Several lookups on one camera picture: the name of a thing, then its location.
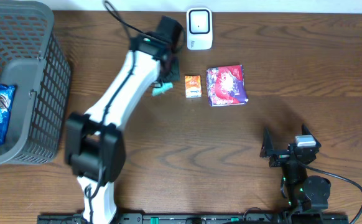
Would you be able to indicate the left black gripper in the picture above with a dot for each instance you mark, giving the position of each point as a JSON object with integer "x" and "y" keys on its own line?
{"x": 171, "y": 72}

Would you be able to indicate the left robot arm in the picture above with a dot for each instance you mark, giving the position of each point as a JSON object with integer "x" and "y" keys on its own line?
{"x": 94, "y": 145}

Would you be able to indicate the white barcode scanner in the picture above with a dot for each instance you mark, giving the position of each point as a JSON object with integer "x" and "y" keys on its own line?
{"x": 199, "y": 28}

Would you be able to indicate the small orange tissue pack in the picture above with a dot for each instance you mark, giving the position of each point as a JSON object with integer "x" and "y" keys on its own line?
{"x": 193, "y": 86}

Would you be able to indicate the red purple snack packet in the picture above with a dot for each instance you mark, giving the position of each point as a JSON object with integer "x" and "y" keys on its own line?
{"x": 225, "y": 86}

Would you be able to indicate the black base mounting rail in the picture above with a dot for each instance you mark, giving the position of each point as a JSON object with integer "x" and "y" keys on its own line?
{"x": 258, "y": 217}

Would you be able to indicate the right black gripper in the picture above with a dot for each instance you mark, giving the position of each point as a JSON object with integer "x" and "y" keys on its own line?
{"x": 282, "y": 155}

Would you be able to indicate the teal wet wipes pack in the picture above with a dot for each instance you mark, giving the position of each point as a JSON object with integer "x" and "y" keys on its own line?
{"x": 161, "y": 88}

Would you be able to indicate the grey plastic mesh basket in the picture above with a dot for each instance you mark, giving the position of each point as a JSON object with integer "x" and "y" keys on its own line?
{"x": 31, "y": 59}

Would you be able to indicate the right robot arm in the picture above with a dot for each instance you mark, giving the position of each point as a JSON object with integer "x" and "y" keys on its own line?
{"x": 307, "y": 195}

